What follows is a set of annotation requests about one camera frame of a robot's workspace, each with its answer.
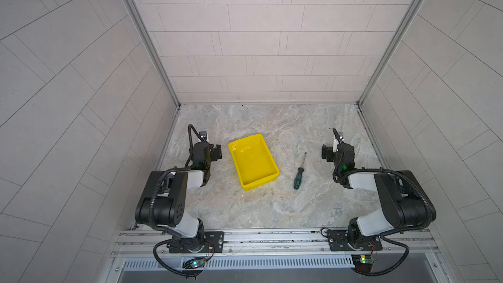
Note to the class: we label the left circuit board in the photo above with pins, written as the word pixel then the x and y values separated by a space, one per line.
pixel 196 263

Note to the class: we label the right circuit board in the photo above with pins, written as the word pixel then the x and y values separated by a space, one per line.
pixel 363 263

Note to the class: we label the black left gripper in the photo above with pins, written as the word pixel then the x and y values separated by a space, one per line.
pixel 213 154

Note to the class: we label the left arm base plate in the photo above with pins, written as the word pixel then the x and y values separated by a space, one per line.
pixel 207 243

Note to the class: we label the green black handled screwdriver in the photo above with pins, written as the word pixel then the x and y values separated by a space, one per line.
pixel 299 176

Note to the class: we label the aluminium mounting rail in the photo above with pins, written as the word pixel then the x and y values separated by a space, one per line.
pixel 255 242

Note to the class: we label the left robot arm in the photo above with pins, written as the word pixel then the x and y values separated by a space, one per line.
pixel 162 202

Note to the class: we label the left corner metal post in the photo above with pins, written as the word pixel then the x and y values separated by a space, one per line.
pixel 150 48

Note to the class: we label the right corner metal post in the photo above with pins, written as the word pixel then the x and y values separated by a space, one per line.
pixel 405 23

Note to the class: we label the white ventilation grille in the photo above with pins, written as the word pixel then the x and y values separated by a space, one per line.
pixel 250 262

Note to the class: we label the circuit board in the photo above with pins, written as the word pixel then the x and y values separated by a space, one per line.
pixel 196 263
pixel 363 263

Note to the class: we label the corner metal post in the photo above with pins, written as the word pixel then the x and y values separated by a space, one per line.
pixel 150 48
pixel 405 23

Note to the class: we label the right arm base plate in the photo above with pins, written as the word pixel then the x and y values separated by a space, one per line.
pixel 342 239

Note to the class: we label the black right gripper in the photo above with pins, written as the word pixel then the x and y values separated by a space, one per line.
pixel 329 152

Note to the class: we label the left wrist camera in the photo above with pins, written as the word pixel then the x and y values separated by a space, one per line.
pixel 203 136

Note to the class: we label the yellow plastic bin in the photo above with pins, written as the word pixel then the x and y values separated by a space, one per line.
pixel 253 161

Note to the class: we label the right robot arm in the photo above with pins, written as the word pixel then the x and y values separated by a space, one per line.
pixel 404 205

